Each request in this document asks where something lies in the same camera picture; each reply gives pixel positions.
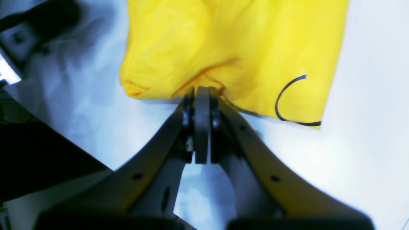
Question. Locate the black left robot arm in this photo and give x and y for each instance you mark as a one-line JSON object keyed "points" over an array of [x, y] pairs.
{"points": [[25, 33]]}

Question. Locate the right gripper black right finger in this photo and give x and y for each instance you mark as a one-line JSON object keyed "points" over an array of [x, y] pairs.
{"points": [[267, 194]]}

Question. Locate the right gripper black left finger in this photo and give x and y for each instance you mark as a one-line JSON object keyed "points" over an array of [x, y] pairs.
{"points": [[141, 195]]}

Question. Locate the orange yellow T-shirt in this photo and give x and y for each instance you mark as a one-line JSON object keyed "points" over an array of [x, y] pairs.
{"points": [[271, 58]]}

